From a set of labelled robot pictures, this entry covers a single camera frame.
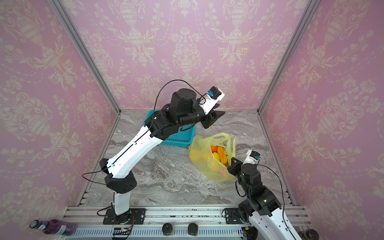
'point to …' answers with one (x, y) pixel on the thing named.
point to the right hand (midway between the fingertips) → (231, 158)
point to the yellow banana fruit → (216, 156)
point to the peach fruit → (222, 156)
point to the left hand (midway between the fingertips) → (221, 110)
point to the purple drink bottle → (55, 226)
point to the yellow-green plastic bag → (203, 161)
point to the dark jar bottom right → (309, 234)
